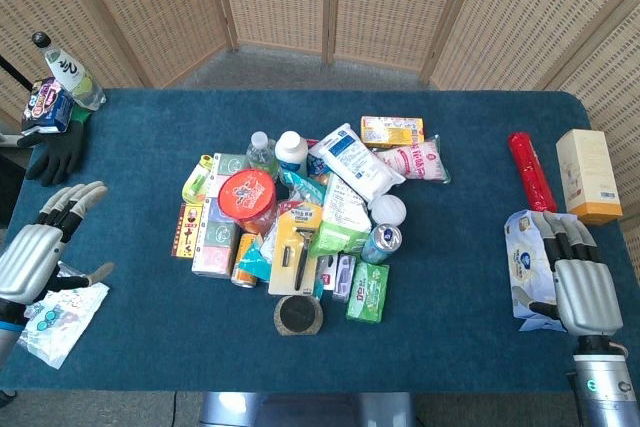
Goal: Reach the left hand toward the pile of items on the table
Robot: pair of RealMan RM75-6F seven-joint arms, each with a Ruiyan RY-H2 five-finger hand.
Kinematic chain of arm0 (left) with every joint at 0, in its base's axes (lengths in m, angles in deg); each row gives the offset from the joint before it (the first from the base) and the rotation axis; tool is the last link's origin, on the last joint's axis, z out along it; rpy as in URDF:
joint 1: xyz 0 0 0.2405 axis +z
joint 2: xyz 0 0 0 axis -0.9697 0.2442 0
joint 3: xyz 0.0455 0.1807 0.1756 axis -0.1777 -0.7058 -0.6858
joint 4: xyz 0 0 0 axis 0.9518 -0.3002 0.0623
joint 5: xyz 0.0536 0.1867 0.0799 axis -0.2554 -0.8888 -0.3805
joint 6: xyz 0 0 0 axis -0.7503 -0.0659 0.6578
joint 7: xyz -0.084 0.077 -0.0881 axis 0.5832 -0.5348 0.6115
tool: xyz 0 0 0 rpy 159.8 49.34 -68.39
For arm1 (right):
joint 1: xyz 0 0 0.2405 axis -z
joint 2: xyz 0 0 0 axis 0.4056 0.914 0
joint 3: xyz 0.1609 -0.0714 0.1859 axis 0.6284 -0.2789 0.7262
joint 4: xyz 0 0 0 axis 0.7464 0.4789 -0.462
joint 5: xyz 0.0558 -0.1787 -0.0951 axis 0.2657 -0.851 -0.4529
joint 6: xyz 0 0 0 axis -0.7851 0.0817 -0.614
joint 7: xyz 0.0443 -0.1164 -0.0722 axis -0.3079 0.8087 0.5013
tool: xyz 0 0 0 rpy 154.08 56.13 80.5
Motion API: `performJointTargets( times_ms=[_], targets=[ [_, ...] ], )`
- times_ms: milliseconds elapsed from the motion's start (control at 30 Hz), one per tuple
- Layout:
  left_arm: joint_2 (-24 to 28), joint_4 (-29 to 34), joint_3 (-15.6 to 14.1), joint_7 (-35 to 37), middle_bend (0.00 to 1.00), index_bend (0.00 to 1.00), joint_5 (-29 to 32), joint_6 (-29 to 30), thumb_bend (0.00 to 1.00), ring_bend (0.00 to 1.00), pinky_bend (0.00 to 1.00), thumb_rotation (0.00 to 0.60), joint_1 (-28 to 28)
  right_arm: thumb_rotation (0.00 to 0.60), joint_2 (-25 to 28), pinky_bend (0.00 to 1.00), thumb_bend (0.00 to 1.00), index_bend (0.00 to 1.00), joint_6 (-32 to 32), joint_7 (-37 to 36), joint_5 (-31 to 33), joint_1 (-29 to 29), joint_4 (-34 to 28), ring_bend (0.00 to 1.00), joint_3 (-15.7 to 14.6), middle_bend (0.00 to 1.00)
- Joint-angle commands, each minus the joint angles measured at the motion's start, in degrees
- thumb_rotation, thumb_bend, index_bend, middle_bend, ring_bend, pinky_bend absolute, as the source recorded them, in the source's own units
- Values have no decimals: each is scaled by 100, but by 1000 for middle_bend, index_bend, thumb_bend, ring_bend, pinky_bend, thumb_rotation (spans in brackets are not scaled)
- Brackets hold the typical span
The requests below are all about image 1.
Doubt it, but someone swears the small white purple box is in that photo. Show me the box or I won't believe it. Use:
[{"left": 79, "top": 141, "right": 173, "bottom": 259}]
[{"left": 329, "top": 253, "right": 358, "bottom": 303}]

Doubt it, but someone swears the green soap pack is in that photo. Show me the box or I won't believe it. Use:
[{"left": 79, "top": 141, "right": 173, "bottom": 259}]
[{"left": 345, "top": 261, "right": 391, "bottom": 324}]

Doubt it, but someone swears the cream and orange carton box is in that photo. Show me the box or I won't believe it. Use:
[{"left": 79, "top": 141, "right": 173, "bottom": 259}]
[{"left": 555, "top": 129, "right": 624, "bottom": 226}]

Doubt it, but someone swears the teal white foil packet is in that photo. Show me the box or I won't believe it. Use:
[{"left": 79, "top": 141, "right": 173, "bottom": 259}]
[{"left": 279, "top": 167, "right": 329, "bottom": 208}]

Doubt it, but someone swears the teal snack packet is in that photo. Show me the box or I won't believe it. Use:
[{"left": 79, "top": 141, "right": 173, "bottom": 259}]
[{"left": 236, "top": 233, "right": 274, "bottom": 283}]

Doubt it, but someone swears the teal drink can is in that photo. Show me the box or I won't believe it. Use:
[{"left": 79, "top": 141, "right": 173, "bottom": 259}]
[{"left": 359, "top": 222, "right": 403, "bottom": 265}]

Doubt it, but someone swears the red lid round container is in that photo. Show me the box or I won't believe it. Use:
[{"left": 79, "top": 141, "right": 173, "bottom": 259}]
[{"left": 217, "top": 169, "right": 278, "bottom": 236}]

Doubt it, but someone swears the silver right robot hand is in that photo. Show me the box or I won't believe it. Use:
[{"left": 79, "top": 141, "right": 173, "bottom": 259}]
[{"left": 519, "top": 211, "right": 624, "bottom": 336}]

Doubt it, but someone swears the white blue cotton pack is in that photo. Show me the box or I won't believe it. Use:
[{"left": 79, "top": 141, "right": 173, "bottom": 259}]
[{"left": 307, "top": 122, "right": 407, "bottom": 203}]

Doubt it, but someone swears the red yellow card pack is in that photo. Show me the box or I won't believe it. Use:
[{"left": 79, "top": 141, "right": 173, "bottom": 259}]
[{"left": 171, "top": 202, "right": 203, "bottom": 260}]

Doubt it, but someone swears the white blue tissue pack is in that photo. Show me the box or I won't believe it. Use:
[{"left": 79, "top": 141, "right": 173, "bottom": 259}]
[{"left": 503, "top": 209, "right": 580, "bottom": 332}]

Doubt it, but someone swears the round stone coaster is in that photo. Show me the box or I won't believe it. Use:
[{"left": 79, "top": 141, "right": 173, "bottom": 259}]
[{"left": 273, "top": 295, "right": 324, "bottom": 337}]

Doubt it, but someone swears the red cylindrical wrapped roll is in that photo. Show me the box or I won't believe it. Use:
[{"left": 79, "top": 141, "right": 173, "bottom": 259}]
[{"left": 508, "top": 131, "right": 559, "bottom": 214}]

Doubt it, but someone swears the clear printed plastic bag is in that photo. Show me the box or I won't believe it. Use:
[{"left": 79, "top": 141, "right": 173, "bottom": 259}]
[{"left": 16, "top": 262, "right": 110, "bottom": 370}]

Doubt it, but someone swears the multicolour tea box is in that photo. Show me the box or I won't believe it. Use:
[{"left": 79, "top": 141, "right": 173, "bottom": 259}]
[{"left": 190, "top": 152, "right": 251, "bottom": 280}]

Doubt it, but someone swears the yellow biscuit box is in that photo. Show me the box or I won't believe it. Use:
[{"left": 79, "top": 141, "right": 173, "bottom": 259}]
[{"left": 360, "top": 115, "right": 426, "bottom": 149}]

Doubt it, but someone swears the purple blue snack pack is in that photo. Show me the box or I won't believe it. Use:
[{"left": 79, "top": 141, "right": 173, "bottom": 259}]
[{"left": 21, "top": 77, "right": 77, "bottom": 136}]

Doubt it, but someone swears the white round plastic lid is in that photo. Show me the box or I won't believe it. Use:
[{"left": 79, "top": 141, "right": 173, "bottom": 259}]
[{"left": 368, "top": 193, "right": 407, "bottom": 226}]

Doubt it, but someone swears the woven bamboo folding screen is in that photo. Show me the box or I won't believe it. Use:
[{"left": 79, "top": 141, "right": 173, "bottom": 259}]
[{"left": 0, "top": 0, "right": 640, "bottom": 293}]

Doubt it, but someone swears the black rubber work glove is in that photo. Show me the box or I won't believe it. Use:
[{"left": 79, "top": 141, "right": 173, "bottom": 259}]
[{"left": 16, "top": 107, "right": 93, "bottom": 187}]

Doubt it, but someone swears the green yellow blister pack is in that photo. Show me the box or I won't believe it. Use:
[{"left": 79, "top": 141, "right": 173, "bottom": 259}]
[{"left": 181, "top": 154, "right": 214, "bottom": 207}]

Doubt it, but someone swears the orange drink can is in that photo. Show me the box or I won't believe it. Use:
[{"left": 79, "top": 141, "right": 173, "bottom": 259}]
[{"left": 230, "top": 232, "right": 259, "bottom": 290}]

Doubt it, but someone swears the white pill bottle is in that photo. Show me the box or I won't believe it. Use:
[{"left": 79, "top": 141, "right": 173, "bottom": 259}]
[{"left": 274, "top": 130, "right": 310, "bottom": 183}]

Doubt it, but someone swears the clear glass bottle black cap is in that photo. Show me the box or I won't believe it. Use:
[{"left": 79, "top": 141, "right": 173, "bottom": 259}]
[{"left": 31, "top": 31, "right": 107, "bottom": 112}]

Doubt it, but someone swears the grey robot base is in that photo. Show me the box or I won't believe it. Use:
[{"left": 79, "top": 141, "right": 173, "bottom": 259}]
[{"left": 198, "top": 391, "right": 417, "bottom": 427}]

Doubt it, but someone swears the razor on yellow card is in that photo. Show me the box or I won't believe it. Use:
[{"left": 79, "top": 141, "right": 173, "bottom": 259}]
[{"left": 267, "top": 202, "right": 324, "bottom": 297}]

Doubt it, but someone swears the small clear water bottle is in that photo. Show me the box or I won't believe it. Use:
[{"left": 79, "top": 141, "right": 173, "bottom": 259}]
[{"left": 245, "top": 131, "right": 279, "bottom": 182}]

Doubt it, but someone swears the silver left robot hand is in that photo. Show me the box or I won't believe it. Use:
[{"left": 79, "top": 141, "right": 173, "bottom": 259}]
[{"left": 0, "top": 181, "right": 116, "bottom": 305}]

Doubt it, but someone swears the pink white candy bag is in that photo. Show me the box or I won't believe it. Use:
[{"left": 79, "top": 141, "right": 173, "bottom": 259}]
[{"left": 373, "top": 134, "right": 452, "bottom": 184}]

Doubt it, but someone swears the green white wipes bag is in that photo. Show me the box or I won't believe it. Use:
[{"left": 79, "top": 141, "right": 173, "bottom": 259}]
[{"left": 308, "top": 172, "right": 373, "bottom": 257}]

